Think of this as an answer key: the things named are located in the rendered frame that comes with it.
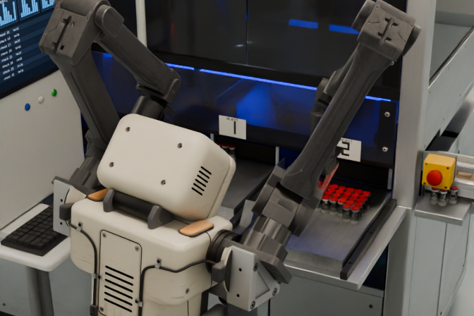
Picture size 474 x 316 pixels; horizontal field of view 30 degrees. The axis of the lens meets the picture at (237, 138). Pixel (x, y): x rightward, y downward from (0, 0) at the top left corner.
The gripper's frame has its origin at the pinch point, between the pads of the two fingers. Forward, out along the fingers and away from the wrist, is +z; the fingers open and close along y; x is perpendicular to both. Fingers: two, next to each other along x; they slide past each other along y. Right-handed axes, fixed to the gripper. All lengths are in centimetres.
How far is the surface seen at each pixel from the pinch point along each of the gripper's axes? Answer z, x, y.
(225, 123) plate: 7, 44, 37
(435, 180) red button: 10.0, -18.3, 34.0
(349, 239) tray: 21.0, -2.7, 14.7
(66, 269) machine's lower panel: 74, 105, 35
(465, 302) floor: 111, -14, 129
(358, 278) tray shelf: 20.9, -10.6, -0.8
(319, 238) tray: 21.0, 4.1, 11.7
